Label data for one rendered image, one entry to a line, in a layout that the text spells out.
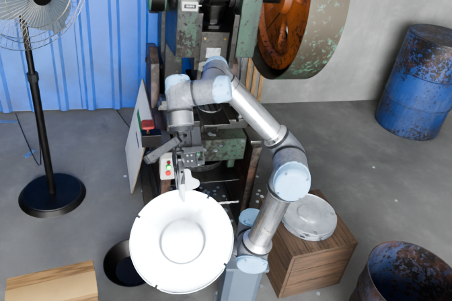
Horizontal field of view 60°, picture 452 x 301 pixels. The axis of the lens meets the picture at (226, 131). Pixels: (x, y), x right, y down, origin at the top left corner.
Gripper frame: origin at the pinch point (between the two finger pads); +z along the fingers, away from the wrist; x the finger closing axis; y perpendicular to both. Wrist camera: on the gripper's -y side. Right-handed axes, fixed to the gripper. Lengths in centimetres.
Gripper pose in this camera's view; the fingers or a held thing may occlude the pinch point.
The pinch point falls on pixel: (180, 197)
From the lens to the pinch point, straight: 113.2
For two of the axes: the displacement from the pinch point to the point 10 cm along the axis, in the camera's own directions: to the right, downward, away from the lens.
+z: 1.1, 9.8, -1.5
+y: 9.6, -0.6, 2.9
